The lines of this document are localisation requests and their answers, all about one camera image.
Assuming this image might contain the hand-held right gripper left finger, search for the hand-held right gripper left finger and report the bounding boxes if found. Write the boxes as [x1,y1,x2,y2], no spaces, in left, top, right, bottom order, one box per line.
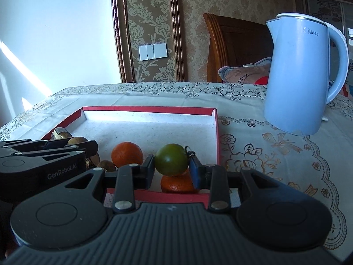
[66,155,156,214]

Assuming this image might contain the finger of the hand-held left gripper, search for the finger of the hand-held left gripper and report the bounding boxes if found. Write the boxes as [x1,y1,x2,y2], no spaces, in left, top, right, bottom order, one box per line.
[0,139,99,155]

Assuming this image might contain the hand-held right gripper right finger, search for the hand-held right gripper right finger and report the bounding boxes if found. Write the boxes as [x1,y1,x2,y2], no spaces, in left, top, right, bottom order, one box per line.
[189,156,280,214]

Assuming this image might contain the orange mandarin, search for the orange mandarin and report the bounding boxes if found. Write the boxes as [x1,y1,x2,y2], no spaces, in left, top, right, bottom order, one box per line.
[160,168,198,194]
[112,142,144,168]

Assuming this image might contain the green tomato with stem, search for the green tomato with stem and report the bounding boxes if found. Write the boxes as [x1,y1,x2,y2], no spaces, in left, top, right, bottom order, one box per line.
[154,144,196,177]

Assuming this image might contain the dark wood log pieces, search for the dark wood log pieces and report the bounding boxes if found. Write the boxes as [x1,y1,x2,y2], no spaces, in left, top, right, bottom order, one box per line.
[51,127,73,140]

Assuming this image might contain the red cardboard box tray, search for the red cardboard box tray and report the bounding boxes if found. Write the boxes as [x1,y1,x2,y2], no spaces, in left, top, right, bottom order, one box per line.
[41,106,240,209]

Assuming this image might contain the patterned pillow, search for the patterned pillow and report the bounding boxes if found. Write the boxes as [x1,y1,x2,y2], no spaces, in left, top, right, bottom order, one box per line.
[218,57,272,86]

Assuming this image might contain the light blue electric kettle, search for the light blue electric kettle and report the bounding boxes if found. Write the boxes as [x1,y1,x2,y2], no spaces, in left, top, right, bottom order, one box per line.
[263,13,349,136]

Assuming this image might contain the patterned wardrobe door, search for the patterned wardrobe door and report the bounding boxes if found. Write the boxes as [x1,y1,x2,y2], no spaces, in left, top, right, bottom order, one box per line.
[305,0,353,51]

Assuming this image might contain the white wall light switch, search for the white wall light switch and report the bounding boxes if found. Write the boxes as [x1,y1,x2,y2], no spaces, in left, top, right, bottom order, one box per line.
[138,43,168,61]

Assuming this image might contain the ornate wooden wall frame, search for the ornate wooden wall frame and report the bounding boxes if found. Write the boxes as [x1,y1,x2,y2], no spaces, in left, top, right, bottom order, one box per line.
[110,0,185,83]

